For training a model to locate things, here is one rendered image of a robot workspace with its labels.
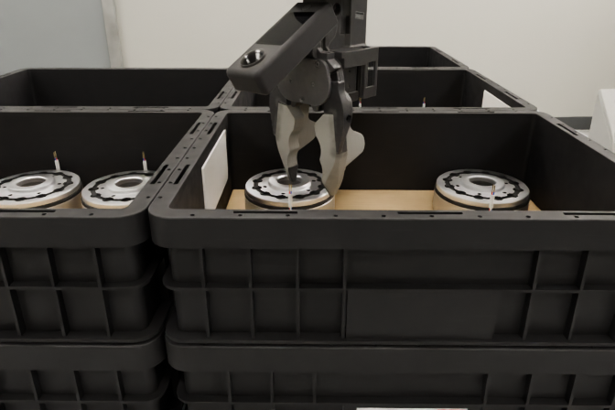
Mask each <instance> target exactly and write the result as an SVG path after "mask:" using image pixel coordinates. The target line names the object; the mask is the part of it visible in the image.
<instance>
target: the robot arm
mask: <svg viewBox="0 0 615 410"><path fill-rule="evenodd" d="M367 1H368V0H303V3H296V4H295V5H294V6H293V7H292V8H291V9H290V10H289V11H288V12H287V13H285V14H284V15H283V16H282V17H281V18H280V19H279V20H278V21H277V22H276V23H275V24H274V25H273V26H272V27H270V28H269V29H268V30H267V31H266V32H265V33H264V34H263V35H262V36H261V37H260V38H259V39H258V40H257V41H256V42H255V43H253V44H252V46H251V47H249V48H248V49H247V50H246V51H245V52H244V53H243V54H242V56H241V57H240V58H238V59H237V60H236V61H235V62H234V63H233V64H232V65H231V66H230V67H229V68H228V69H227V71H226V73H227V76H228V77H229V79H230V81H231V83H232V85H233V87H234V88H235V90H237V91H242V92H252V93H258V94H263V95H267V94H269V93H270V101H269V103H270V114H271V120H272V126H273V133H274V135H275V139H276V144H277V148H278V151H279V154H280V156H281V159H282V161H283V164H284V167H285V170H286V173H287V176H288V179H289V180H290V181H291V182H296V181H297V170H298V164H297V152H298V150H300V149H301V148H302V147H304V146H305V145H307V144H308V143H309V142H311V141H312V140H313V139H314V138H315V136H316V137H317V139H318V141H319V144H320V148H321V155H320V159H319V161H320V164H321V165H322V178H321V179H320V180H321V183H322V184H323V186H324V188H325V189H326V191H327V192H328V194H329V195H330V196H334V195H336V193H337V191H338V190H339V188H340V184H341V182H342V180H343V176H344V171H345V169H346V166H347V165H349V163H350V162H351V161H352V160H354V159H355V158H356V157H357V156H358V155H359V154H361V153H362V151H363V149H364V137H363V135H362V134H361V133H358V132H356V131H353V130H352V129H351V119H352V102H354V101H358V98H362V99H366V98H369V97H373V96H375V95H376V86H377V69H378V51H379V47H375V46H367V45H366V22H367ZM372 61H373V76H372V86H368V87H367V83H368V64H369V62H372ZM309 105H311V106H312V109H313V111H314V112H319V111H323V110H324V114H323V115H322V116H321V117H320V118H319V119H318V120H317V121H316V122H313V121H311V120H309V118H308V112H309Z"/></svg>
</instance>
